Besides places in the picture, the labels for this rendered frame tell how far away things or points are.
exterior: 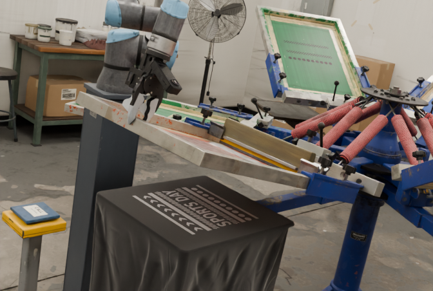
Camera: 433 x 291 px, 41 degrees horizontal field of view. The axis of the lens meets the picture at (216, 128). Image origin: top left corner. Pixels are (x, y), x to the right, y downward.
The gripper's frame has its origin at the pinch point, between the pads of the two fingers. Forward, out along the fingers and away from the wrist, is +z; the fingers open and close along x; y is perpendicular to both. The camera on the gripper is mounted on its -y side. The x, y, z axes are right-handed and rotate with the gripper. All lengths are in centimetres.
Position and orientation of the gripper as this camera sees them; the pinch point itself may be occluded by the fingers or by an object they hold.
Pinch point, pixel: (138, 122)
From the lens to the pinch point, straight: 161.6
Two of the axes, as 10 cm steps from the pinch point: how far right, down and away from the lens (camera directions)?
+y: -6.8, -3.0, 6.7
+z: -3.5, 9.3, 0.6
